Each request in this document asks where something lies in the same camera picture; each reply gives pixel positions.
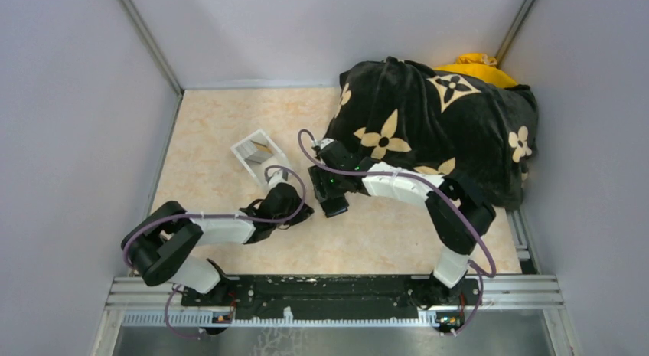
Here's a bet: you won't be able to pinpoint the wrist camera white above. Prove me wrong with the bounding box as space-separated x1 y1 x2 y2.
267 170 288 190
312 138 334 153

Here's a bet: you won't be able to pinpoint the white plastic card tray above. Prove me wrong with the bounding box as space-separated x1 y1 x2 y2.
230 129 292 191

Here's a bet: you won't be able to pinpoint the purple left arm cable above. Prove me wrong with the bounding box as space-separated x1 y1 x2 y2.
121 165 308 341

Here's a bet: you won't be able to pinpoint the yellow cloth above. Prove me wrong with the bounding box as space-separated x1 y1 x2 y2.
434 53 519 88

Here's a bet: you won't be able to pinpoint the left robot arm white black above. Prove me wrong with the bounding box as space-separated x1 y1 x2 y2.
121 182 314 305

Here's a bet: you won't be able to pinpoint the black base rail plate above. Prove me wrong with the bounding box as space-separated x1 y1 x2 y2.
181 275 479 321

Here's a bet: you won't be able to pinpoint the grey cards in tray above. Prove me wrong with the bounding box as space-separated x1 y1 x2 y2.
237 139 273 164

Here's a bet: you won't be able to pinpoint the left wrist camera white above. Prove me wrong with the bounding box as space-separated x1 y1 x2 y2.
267 170 288 190

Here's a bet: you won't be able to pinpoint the black leather card holder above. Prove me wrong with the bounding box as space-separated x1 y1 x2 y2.
319 195 349 218

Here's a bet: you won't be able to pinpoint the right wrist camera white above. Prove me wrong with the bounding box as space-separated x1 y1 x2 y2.
312 138 334 153

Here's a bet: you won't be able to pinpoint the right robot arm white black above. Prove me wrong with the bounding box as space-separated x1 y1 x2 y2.
312 139 496 304

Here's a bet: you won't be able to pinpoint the black floral plush blanket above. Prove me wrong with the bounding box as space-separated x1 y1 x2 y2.
325 57 540 211

